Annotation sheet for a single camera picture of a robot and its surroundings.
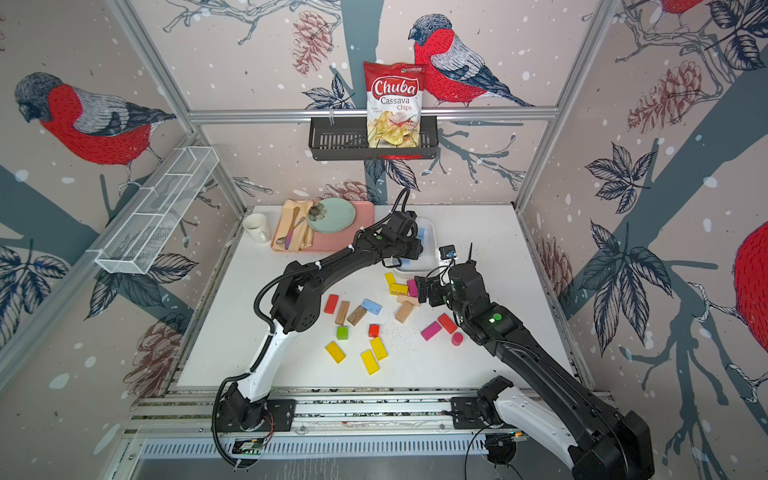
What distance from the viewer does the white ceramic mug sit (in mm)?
1053

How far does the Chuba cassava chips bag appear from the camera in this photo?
33.4 inches

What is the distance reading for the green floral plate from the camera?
Answer: 45.8 inches
